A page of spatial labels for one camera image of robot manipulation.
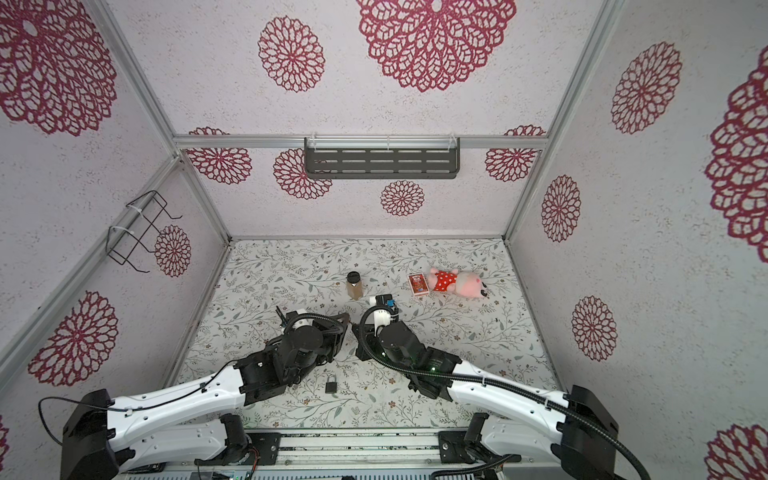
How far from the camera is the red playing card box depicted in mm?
1050

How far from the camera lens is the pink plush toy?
39.3 inches

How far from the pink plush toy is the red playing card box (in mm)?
25
